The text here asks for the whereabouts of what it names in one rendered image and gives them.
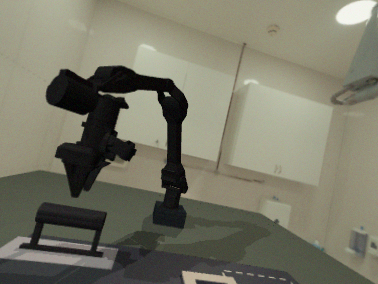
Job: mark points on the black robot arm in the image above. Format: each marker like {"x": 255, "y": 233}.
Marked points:
{"x": 79, "y": 95}

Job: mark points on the beige square tile with dark centre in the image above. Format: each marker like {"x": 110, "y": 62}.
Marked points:
{"x": 202, "y": 278}

